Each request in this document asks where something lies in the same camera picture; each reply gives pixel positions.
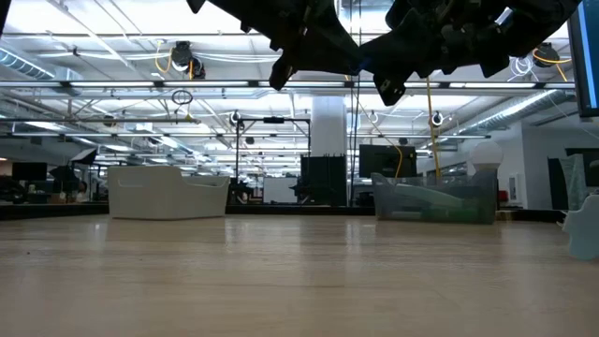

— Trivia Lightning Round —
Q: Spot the black aluminium table frame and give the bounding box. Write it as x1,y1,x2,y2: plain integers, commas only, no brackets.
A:
0,201,567,224

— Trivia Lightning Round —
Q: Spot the black cabinet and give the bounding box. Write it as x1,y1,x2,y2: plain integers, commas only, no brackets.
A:
299,155,348,208

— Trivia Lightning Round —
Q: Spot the smoky translucent plastic bin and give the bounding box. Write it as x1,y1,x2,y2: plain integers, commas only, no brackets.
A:
372,170,499,225

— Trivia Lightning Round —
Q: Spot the whiteboard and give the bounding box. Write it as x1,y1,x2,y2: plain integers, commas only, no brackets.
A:
262,177,300,205

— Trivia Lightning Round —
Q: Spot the black display screen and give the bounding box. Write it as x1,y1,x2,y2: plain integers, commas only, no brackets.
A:
358,144,417,180

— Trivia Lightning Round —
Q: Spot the pale-handled staple remover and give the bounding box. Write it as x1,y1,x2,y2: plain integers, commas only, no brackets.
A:
562,194,599,262

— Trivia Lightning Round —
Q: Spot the light grey plastic bin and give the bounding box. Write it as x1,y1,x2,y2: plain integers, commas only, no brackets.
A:
107,165,231,221

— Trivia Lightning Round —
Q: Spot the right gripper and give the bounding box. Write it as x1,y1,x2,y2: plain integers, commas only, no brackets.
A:
360,0,581,107

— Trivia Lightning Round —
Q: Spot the black computer monitor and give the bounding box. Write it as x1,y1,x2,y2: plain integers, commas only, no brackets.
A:
567,0,599,119

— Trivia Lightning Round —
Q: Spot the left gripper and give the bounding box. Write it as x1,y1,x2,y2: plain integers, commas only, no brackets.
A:
185,0,360,92

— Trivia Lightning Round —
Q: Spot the black ceiling cable reel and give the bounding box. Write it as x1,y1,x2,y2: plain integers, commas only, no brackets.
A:
533,41,561,69
170,40,194,71

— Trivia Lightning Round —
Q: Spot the black metal rig frame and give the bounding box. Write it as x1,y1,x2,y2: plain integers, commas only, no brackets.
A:
235,116,313,207

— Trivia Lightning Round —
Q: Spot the yellow hanging cable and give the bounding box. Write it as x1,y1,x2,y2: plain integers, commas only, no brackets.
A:
424,74,443,182

